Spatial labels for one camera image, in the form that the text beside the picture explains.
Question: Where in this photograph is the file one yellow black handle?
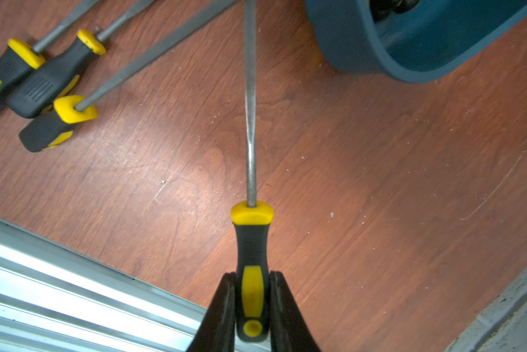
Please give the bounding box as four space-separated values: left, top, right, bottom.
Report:
0 0 99 112

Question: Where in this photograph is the teal plastic storage box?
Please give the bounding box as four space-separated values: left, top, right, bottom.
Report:
304 1 527 83

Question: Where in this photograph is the file four yellow black handle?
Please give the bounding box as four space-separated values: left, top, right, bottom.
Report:
231 1 274 343

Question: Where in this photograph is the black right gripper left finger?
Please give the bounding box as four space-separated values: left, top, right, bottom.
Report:
187 273 235 352

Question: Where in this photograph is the aluminium front rail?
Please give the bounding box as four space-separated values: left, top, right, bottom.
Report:
0 219 206 351

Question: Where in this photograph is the file five yellow black handle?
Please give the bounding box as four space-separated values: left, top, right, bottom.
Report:
368 0 420 23

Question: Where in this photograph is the file two yellow black handle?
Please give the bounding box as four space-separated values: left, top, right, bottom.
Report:
7 0 154 119

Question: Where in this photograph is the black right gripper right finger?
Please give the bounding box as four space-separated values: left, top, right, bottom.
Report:
270 271 321 352

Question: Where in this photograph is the file three yellow black handle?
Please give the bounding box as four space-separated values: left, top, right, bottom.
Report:
18 1 234 153

